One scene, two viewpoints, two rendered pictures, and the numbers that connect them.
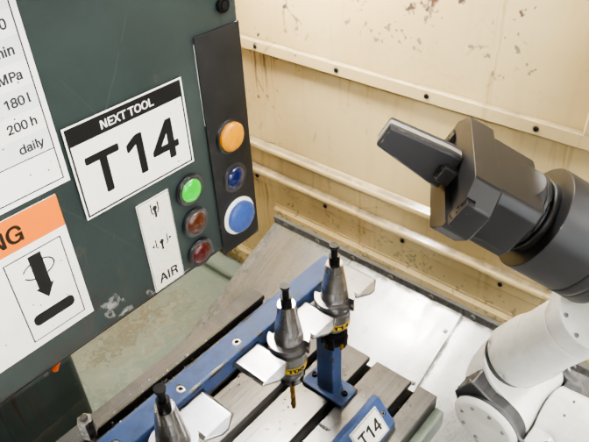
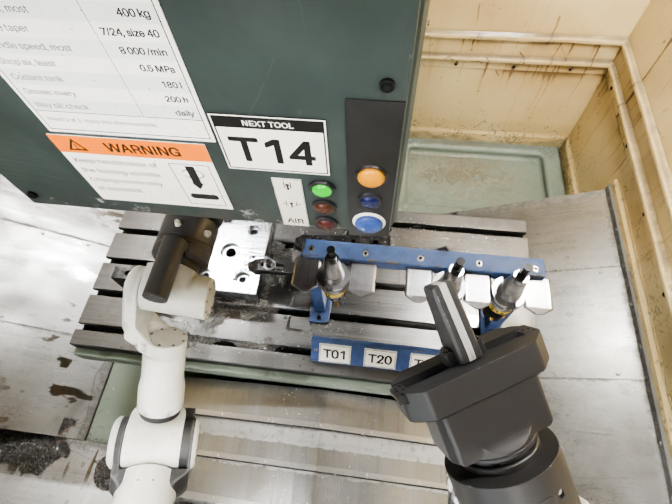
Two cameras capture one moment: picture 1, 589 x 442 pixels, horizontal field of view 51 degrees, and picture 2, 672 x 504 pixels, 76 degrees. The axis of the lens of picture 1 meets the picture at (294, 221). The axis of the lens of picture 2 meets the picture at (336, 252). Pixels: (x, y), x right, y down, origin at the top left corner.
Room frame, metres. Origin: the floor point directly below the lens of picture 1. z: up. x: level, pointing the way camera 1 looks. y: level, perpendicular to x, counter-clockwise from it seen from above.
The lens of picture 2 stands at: (0.28, -0.14, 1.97)
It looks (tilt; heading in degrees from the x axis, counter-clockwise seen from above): 62 degrees down; 59
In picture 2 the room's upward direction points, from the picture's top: 5 degrees counter-clockwise
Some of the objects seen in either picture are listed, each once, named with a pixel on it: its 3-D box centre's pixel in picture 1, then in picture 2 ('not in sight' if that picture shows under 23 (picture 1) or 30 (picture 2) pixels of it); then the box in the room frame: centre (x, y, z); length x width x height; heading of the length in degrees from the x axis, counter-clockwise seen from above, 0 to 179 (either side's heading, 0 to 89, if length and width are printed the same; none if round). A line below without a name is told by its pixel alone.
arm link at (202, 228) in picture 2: not in sight; (194, 215); (0.30, 0.33, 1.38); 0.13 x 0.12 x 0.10; 138
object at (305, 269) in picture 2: not in sight; (306, 274); (0.42, 0.20, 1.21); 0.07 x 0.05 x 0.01; 48
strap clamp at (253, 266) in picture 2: not in sight; (274, 271); (0.40, 0.37, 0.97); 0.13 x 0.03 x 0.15; 138
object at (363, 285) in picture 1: (354, 282); (537, 296); (0.74, -0.09, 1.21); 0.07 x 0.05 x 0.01; 48
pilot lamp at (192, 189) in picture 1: (190, 189); (321, 190); (0.41, 0.08, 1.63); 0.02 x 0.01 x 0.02; 138
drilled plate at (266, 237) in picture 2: not in sight; (214, 253); (0.29, 0.51, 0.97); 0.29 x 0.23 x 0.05; 138
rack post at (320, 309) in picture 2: not in sight; (316, 283); (0.45, 0.24, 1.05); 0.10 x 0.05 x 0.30; 48
